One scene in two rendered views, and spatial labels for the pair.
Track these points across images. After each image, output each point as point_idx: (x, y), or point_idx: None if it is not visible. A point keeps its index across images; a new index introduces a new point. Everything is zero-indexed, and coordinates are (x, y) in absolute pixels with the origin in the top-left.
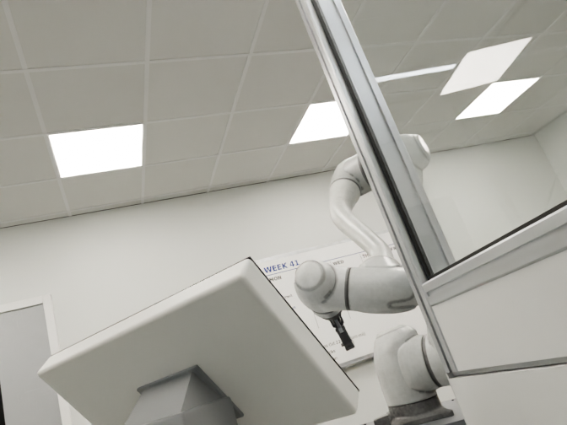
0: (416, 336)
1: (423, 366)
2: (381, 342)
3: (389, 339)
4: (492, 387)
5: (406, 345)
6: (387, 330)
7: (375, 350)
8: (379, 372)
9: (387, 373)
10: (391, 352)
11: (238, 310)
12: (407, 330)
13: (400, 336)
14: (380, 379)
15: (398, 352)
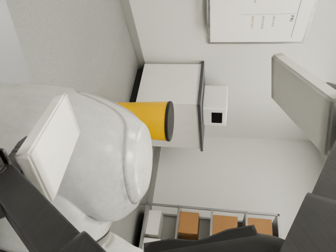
0: (100, 228)
1: (10, 245)
2: (100, 157)
3: (101, 183)
4: None
5: (74, 220)
6: (133, 176)
7: (91, 121)
8: (30, 113)
9: (14, 145)
10: (61, 181)
11: None
12: (121, 216)
13: (104, 210)
14: (12, 108)
15: (59, 199)
